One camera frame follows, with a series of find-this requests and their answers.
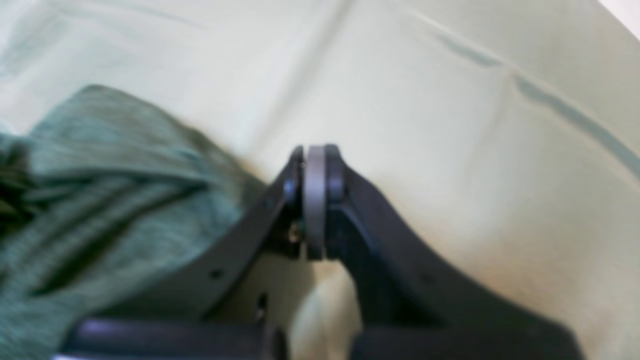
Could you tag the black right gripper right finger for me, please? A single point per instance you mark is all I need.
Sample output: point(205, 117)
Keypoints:
point(413, 304)

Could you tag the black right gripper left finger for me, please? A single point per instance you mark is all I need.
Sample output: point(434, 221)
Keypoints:
point(223, 305)

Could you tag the green T-shirt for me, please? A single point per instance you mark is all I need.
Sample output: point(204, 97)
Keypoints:
point(106, 194)

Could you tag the light green table cloth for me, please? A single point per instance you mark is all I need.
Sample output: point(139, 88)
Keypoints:
point(506, 132)

